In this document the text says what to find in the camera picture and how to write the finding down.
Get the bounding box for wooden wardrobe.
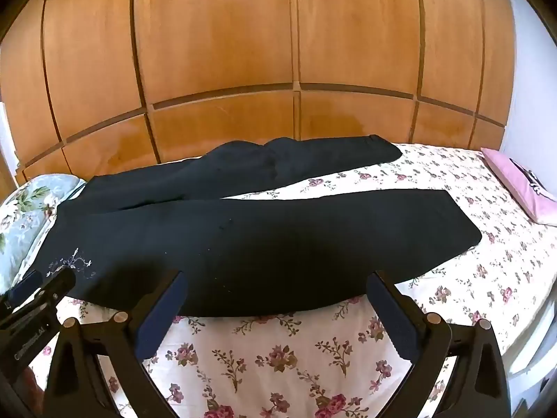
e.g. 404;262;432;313
0;0;516;181

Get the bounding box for black pants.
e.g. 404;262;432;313
34;136;481;318

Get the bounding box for pink pillow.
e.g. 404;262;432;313
481;147;557;226

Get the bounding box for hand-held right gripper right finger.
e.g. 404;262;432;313
366;270;510;418

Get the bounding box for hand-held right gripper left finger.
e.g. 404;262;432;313
45;269;189;418

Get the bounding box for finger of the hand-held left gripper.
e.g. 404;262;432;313
9;266;76;310

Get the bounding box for light blue floral pillow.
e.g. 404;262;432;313
0;174;87;292

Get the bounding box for floral bed sheet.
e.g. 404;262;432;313
0;143;557;418

